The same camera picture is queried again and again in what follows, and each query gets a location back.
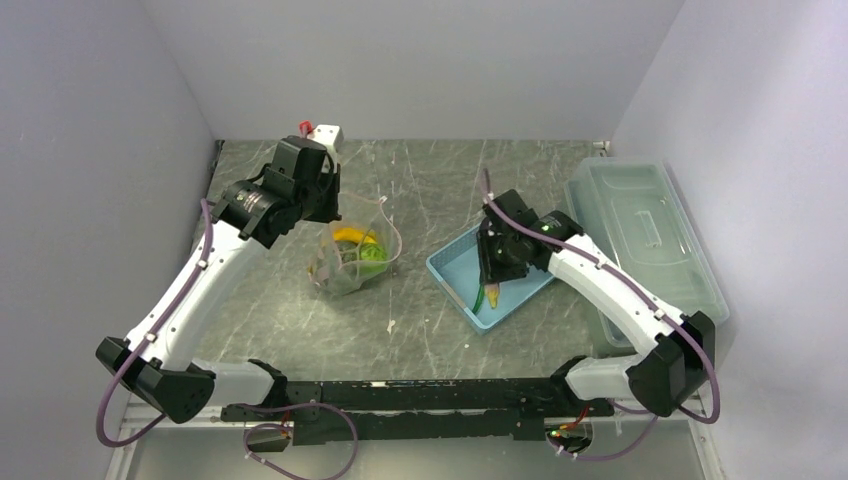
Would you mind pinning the clear plastic storage box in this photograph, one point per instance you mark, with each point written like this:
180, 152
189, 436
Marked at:
630, 208

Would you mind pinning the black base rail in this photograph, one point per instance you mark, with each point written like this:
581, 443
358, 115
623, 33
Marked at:
519, 408

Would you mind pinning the purple eggplant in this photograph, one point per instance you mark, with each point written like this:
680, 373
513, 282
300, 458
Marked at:
492, 293

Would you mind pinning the clear zip top bag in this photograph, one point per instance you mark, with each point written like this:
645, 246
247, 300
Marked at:
367, 214

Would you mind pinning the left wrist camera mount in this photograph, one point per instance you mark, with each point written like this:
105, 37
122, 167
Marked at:
330, 136

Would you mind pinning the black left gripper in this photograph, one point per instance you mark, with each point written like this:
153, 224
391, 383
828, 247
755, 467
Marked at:
330, 211

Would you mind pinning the green chili pepper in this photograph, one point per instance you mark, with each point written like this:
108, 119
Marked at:
479, 300

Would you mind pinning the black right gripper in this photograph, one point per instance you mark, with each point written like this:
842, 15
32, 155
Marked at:
491, 271

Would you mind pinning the green lime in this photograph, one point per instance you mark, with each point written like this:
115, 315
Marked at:
373, 260

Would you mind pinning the blue plastic basket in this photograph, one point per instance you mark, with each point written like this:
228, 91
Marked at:
455, 270

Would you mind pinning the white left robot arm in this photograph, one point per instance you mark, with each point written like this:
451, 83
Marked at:
156, 360

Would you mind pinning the yellow banana bunch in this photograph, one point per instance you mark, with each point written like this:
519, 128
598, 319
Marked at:
353, 235

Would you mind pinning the aluminium frame rail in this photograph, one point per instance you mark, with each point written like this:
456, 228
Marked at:
625, 445

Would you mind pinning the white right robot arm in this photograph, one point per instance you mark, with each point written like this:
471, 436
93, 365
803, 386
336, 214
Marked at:
672, 368

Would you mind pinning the green netted melon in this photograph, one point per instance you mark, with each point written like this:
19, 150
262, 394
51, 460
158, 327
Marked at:
347, 257

